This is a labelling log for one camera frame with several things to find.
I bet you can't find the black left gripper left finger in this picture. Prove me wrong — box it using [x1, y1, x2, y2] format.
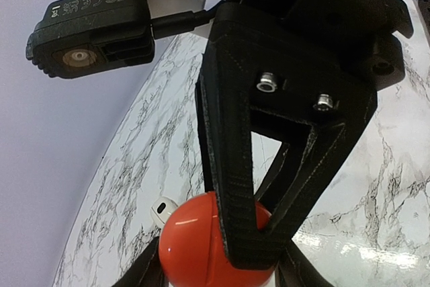
[113, 238, 165, 287]

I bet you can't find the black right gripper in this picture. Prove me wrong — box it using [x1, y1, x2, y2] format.
[227, 0, 413, 90]

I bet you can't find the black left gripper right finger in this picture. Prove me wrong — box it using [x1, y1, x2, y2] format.
[277, 240, 333, 287]

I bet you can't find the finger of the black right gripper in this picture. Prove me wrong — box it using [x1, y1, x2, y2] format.
[195, 3, 376, 270]

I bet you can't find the red round charging case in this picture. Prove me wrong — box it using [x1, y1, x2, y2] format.
[159, 192, 274, 287]

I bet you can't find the white earbud charging case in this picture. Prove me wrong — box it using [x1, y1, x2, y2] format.
[150, 196, 178, 229]

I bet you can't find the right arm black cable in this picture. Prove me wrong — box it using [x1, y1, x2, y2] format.
[149, 7, 218, 41]

